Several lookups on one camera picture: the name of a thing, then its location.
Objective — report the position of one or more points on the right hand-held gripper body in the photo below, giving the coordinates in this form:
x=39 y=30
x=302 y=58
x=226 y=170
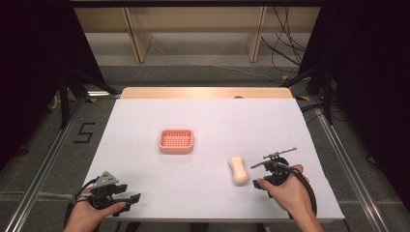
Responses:
x=274 y=170

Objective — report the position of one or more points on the person's right hand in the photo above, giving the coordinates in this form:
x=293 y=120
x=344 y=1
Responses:
x=291 y=193

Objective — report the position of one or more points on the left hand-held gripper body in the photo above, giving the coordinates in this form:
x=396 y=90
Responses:
x=102 y=190

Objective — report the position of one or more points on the black tripod stand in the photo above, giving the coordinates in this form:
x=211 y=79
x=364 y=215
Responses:
x=65 y=100
x=327 y=96

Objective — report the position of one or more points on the person's left hand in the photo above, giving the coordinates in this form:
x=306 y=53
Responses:
x=84 y=215

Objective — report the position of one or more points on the dark curtain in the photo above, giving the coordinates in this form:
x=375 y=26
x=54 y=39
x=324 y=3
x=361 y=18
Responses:
x=370 y=80
x=32 y=71

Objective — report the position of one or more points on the beige wooden shelf unit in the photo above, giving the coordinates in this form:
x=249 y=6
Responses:
x=141 y=35

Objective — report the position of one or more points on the cream soap bar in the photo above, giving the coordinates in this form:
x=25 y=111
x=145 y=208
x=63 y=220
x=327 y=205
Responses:
x=239 y=170

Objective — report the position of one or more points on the aluminium floor rail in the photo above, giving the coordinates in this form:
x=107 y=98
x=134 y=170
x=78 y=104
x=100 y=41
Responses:
x=349 y=174
x=45 y=167

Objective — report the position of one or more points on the orange plastic basket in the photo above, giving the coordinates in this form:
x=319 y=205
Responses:
x=176 y=141

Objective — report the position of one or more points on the white table cover sheet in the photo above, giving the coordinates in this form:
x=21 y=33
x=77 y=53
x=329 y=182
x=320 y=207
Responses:
x=199 y=180

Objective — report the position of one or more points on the light wooden table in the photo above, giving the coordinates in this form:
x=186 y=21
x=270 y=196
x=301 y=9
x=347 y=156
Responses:
x=180 y=92

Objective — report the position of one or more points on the yellow tape piece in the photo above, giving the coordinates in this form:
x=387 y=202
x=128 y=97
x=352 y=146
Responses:
x=285 y=78
x=303 y=97
x=92 y=100

